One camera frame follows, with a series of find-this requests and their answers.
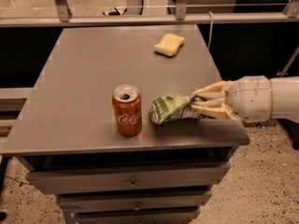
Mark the yellow sponge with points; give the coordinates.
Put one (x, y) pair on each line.
(169, 45)

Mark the metal railing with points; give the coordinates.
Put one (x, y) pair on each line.
(72, 13)

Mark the green jalapeno chip bag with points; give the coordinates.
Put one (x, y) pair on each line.
(173, 107)

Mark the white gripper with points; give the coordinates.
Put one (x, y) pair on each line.
(249, 97)

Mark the grey drawer cabinet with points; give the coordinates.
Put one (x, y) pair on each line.
(66, 133)

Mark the red coke can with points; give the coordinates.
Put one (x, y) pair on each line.
(126, 101)

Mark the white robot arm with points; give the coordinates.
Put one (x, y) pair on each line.
(284, 99)

